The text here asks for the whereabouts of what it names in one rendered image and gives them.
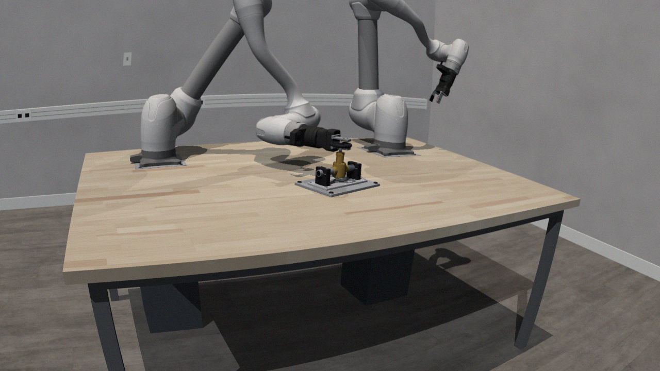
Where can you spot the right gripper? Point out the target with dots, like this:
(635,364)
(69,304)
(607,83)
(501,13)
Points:
(300,134)

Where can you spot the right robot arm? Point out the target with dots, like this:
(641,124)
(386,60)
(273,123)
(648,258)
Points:
(166,117)

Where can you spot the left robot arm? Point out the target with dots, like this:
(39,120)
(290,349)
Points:
(386,114)

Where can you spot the brass valve with black handwheel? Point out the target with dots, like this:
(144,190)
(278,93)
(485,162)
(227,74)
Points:
(339,180)

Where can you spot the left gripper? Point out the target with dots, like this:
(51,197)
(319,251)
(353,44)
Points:
(449,72)

